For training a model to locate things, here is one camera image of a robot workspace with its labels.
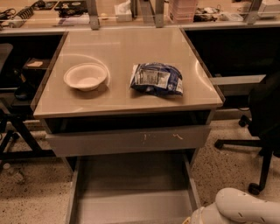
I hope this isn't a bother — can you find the clear plastic bottle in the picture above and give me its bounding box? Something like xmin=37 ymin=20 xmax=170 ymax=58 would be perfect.
xmin=3 ymin=163 xmax=25 ymax=184

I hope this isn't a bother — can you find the black stool left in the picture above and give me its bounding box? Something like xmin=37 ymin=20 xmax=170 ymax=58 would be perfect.
xmin=0 ymin=43 xmax=54 ymax=160

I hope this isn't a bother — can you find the blue chip bag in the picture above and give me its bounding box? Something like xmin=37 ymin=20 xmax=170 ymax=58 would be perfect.
xmin=130 ymin=62 xmax=183 ymax=96

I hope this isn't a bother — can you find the white tissue box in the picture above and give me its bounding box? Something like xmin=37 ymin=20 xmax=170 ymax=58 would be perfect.
xmin=115 ymin=0 xmax=132 ymax=22

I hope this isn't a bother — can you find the white paper bowl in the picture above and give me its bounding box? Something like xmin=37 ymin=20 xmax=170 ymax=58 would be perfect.
xmin=64 ymin=63 xmax=108 ymax=92

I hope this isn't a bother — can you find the pink plastic crate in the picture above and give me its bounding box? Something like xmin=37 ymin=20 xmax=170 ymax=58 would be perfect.
xmin=168 ymin=0 xmax=198 ymax=24

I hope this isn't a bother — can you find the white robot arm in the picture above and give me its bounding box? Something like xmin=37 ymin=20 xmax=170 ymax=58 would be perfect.
xmin=182 ymin=188 xmax=280 ymax=224

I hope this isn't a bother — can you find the grey drawer cabinet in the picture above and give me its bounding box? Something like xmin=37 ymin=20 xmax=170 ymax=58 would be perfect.
xmin=31 ymin=27 xmax=226 ymax=176

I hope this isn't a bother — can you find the black office chair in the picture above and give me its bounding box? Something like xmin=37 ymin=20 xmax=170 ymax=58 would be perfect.
xmin=214 ymin=71 xmax=280 ymax=195

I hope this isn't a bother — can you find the grey top drawer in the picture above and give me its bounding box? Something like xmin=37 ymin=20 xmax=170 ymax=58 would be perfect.
xmin=46 ymin=125 xmax=210 ymax=157

